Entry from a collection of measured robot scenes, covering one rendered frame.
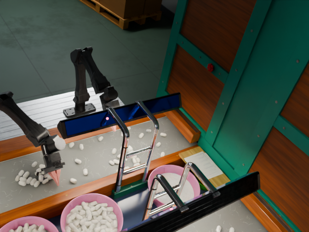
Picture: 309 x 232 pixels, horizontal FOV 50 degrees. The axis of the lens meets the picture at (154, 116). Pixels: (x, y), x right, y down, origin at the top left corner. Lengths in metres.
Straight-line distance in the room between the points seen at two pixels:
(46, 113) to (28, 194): 0.66
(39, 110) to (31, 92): 1.27
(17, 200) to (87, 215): 0.32
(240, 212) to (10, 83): 2.58
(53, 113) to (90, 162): 0.51
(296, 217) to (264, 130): 0.40
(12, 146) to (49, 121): 0.35
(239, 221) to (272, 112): 0.56
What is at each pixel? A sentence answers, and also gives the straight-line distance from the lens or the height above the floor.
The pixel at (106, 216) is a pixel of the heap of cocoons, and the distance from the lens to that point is 1.55.
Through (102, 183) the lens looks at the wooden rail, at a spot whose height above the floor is 0.76.
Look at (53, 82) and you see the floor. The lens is 3.54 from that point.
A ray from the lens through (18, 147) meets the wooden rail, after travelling 1.79.
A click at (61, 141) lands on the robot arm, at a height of 0.94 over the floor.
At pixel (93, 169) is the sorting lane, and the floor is 0.74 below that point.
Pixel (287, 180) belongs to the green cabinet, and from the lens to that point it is 1.58.
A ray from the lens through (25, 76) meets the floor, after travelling 3.63.
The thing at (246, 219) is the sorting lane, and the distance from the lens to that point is 1.73.
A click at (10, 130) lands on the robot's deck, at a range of 2.03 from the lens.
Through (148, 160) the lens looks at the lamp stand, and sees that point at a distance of 1.60.
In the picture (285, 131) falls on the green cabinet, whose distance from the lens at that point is 1.48.
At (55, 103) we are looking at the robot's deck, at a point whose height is 0.67.
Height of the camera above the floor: 2.04
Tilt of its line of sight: 39 degrees down
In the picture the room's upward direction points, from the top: 13 degrees clockwise
